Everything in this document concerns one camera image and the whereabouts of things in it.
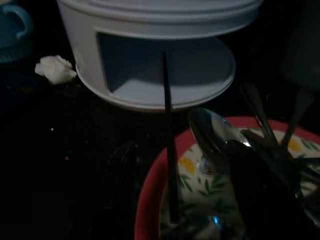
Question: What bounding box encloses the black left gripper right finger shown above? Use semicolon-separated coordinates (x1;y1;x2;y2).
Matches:
223;138;305;240

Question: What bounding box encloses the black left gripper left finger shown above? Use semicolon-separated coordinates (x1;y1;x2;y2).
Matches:
98;140;141;240

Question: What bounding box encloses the red rimmed floral bowl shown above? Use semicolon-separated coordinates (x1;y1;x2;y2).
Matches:
134;115;320;240

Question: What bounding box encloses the black chopstick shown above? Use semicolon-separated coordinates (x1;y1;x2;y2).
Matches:
162;51;181;224

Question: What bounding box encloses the large metal spoon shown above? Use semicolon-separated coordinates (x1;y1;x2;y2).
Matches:
187;107;237;165

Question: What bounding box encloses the crumpled white tissue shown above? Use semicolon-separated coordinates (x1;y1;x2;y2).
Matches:
34;54;78;86

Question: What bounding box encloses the white round plastic holder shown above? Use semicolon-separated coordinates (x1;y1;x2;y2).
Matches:
56;0;265;113

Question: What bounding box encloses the metal cutlery handle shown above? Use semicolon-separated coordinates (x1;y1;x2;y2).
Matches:
239;83;279;146
279;89;314;149

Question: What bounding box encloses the blue cup with handle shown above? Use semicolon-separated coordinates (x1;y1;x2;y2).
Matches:
0;4;35;64

